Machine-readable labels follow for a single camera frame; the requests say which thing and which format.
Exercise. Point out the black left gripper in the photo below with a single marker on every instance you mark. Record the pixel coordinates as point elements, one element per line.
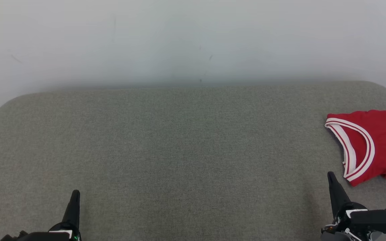
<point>45,237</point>

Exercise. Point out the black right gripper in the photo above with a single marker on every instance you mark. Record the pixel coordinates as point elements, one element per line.
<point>374,222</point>

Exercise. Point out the red and white t-shirt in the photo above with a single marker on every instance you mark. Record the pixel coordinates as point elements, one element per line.
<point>384,147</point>

